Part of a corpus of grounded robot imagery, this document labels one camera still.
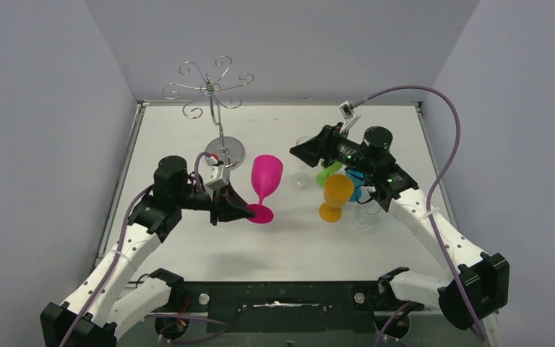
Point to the green wine glass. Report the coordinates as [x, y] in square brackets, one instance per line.
[325, 173]

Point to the clear wine glass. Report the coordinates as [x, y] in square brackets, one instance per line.
[301, 179]
[367, 215]

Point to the orange wine glass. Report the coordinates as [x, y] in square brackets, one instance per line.
[338, 189]

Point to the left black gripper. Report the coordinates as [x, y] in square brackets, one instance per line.
[215, 206]

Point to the chrome wire glass rack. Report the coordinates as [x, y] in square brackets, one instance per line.
[228, 149]

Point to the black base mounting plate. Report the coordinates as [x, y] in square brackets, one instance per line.
[286, 307]

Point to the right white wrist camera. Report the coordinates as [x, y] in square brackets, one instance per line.
[350, 117]

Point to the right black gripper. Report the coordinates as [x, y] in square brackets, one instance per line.
[328, 147]

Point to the blue wine glass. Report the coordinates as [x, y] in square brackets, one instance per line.
[358, 182]

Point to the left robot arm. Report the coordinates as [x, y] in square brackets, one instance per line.
[97, 313]

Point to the pink wine glass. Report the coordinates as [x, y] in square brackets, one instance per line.
[266, 175]

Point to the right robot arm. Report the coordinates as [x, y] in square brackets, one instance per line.
[476, 283]

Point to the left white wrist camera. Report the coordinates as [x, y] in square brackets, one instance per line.
[218, 176]

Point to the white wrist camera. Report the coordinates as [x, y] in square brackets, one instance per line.
[218, 176]
[350, 117]

